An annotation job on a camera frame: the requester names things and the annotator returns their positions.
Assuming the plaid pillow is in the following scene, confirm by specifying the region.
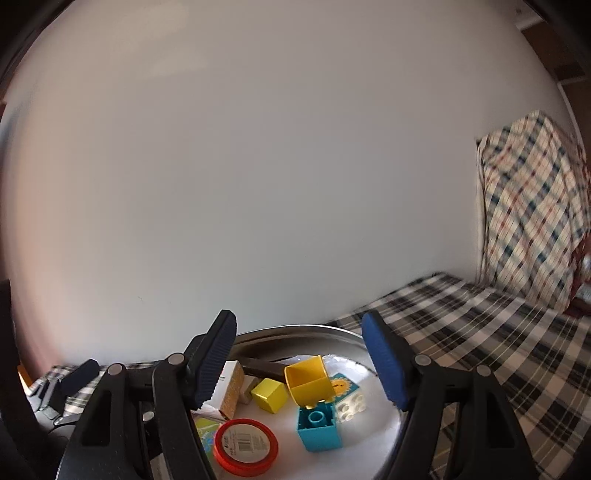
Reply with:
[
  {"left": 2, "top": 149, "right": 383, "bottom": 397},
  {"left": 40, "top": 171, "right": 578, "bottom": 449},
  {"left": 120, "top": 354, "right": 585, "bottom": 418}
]
[{"left": 475, "top": 110, "right": 591, "bottom": 315}]

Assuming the white cardboard box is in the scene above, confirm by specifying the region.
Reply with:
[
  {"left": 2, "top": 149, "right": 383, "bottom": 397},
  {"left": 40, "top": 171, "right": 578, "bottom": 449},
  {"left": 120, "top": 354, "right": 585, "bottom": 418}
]
[{"left": 203, "top": 360, "right": 246, "bottom": 422}]

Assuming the large yellow toy brick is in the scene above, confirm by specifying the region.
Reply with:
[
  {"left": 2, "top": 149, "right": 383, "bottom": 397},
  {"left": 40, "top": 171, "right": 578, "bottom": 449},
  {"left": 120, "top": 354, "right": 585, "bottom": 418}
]
[{"left": 283, "top": 354, "right": 336, "bottom": 409}]

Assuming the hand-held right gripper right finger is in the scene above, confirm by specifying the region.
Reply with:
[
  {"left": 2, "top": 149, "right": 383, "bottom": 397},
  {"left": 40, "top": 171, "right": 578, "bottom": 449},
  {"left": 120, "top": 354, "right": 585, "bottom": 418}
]
[{"left": 361, "top": 310, "right": 539, "bottom": 480}]

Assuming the green floss pick box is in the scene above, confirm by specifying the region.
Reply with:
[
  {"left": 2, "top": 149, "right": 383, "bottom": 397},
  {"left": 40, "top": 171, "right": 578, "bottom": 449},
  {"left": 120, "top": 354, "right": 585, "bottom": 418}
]
[{"left": 193, "top": 413, "right": 225, "bottom": 457}]

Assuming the white sun print toy brick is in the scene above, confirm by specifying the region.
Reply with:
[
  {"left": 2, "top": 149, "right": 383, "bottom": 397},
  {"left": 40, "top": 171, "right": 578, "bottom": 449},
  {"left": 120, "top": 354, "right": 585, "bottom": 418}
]
[{"left": 329, "top": 373, "right": 368, "bottom": 424}]

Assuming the small yellow cube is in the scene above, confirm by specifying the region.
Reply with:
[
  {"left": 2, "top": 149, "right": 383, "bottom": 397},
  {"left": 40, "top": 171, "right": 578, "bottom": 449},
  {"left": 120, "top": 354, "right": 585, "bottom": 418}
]
[{"left": 250, "top": 377, "right": 290, "bottom": 415}]

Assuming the teal toy brick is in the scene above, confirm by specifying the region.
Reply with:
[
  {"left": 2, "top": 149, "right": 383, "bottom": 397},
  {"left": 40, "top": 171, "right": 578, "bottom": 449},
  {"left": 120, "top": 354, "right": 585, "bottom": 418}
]
[{"left": 295, "top": 401, "right": 345, "bottom": 453}]

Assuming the black white plaid bedsheet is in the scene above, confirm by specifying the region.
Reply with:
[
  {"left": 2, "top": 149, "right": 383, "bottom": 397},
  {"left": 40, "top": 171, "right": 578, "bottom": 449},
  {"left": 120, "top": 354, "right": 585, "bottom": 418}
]
[{"left": 18, "top": 271, "right": 591, "bottom": 480}]

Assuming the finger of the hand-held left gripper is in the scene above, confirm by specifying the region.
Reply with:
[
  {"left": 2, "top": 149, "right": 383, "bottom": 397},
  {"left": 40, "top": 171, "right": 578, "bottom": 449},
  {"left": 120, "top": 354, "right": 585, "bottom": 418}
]
[{"left": 48, "top": 359, "right": 100, "bottom": 407}]

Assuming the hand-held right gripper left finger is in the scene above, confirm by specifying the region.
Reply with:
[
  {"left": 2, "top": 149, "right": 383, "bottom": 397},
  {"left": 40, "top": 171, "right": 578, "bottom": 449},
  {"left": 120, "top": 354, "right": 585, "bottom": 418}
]
[{"left": 55, "top": 309, "right": 238, "bottom": 480}]

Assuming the round metal tin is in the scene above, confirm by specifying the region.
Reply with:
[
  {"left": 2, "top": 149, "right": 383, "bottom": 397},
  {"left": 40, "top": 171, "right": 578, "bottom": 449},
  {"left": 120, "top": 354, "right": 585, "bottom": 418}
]
[{"left": 189, "top": 324, "right": 416, "bottom": 480}]

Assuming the red tape roll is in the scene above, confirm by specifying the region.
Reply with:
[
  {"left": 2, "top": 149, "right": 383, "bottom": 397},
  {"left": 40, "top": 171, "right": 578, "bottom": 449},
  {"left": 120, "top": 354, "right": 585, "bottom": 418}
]
[{"left": 212, "top": 418, "right": 280, "bottom": 478}]

